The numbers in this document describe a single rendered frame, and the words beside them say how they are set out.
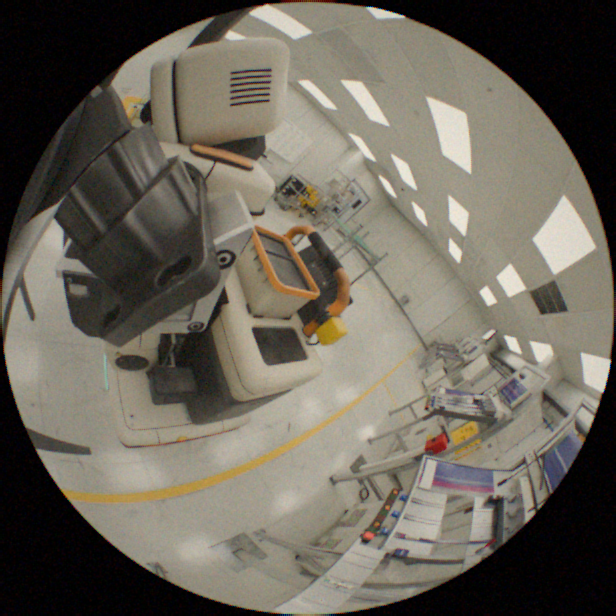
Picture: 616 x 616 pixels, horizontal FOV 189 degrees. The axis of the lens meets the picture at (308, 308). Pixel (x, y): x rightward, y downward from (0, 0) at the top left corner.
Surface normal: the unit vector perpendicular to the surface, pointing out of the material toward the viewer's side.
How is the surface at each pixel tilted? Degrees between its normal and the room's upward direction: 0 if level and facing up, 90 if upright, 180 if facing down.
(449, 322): 90
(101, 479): 0
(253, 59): 90
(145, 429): 0
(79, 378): 0
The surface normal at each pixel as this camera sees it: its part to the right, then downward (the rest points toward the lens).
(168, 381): 0.67, -0.59
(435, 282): -0.60, -0.07
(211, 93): 0.42, 0.80
